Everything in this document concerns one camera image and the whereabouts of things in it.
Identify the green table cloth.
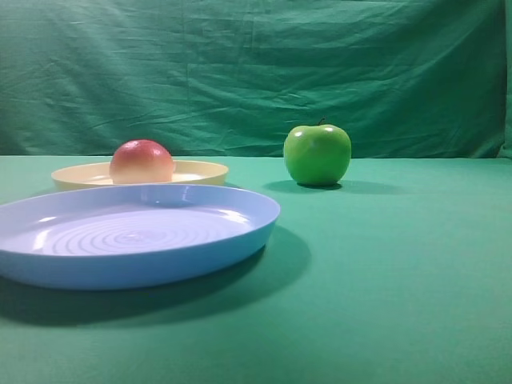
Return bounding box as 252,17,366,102
1,157,511,383

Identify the blue plastic plate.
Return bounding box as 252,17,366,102
1,184,281,290

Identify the yellow plastic plate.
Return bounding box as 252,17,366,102
51,160,229,191

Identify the round yellow red bread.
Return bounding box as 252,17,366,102
109,139,174,184

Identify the green apple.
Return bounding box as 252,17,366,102
283,121,352,186

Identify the green backdrop cloth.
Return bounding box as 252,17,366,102
1,1,511,158

